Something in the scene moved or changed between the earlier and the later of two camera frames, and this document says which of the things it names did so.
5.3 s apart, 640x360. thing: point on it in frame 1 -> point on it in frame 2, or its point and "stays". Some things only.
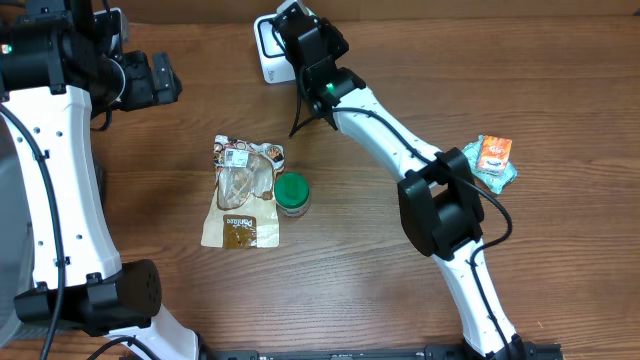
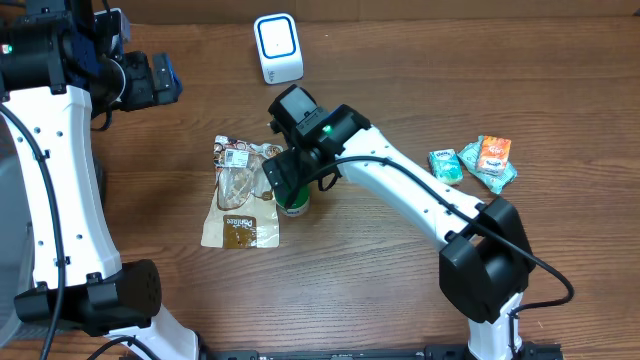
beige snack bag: [244, 214] stays
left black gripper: [149, 93] stays
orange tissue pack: [494, 154] stays
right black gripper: [328, 34] -> [285, 163]
